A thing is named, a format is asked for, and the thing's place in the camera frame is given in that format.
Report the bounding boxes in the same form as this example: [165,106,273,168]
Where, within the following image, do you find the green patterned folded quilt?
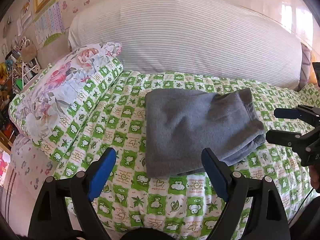
[8,57,124,163]

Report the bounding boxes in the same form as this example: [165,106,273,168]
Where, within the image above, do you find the person's right hand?
[309,165,319,192]

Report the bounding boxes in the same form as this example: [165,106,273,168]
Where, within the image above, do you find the floral pink pillow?
[13,42,123,145]

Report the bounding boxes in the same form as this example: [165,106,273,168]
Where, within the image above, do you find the green white patterned bedsheet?
[49,68,319,239]

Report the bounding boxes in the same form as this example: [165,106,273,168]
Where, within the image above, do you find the colourful wall chart poster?
[34,0,65,47]

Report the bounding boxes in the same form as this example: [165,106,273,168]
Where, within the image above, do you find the cluttered white wire shelf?
[5,37,41,94]

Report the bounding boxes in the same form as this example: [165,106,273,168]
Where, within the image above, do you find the grey fleece pants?
[145,88,265,178]

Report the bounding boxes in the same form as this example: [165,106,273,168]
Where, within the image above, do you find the white striped bolster pillow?
[68,0,302,89]

